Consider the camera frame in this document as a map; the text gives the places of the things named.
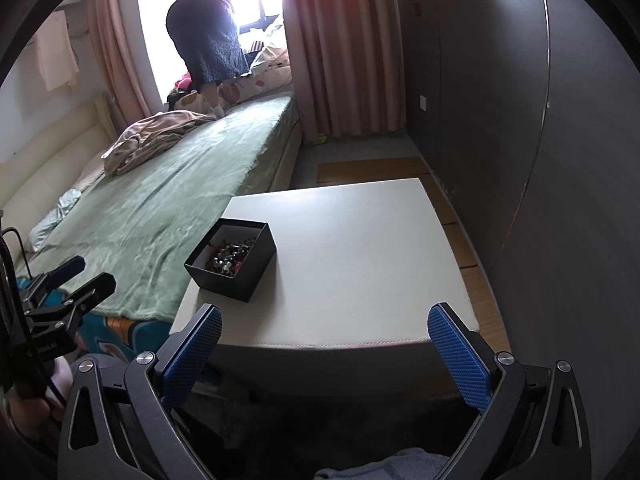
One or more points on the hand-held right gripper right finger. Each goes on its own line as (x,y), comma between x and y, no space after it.
(460,360)

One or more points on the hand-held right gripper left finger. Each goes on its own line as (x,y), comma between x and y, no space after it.
(197,350)

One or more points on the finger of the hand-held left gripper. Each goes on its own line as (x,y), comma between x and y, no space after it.
(60,275)
(95,290)

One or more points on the black jewelry box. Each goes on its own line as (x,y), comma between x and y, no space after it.
(240,282)

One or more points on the person's left hand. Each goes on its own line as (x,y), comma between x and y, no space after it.
(25,415)

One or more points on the pale blue pillow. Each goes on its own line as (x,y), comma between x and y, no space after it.
(52,220)

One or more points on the grey cloth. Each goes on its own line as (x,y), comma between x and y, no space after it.
(385,465)

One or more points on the bed with green sheet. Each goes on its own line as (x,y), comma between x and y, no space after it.
(175,185)

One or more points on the white leather ottoman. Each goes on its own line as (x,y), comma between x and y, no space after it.
(350,260)

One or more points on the beige crumpled quilt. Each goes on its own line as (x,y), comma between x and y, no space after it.
(150,140)

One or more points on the pink ribbed curtain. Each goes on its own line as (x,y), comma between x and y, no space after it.
(340,60)
(120,60)

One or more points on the hanging pale cloth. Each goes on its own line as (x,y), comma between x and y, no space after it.
(57,50)

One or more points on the red cloth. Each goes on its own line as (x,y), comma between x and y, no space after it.
(185,82)

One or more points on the small green item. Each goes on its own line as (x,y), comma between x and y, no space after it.
(320,137)

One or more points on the dark wardrobe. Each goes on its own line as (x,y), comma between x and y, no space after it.
(500,110)

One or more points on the bright window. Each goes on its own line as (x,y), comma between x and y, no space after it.
(160,20)

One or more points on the floral bedding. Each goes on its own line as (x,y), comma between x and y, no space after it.
(265,75)

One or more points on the white wall socket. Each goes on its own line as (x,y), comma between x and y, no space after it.
(423,102)

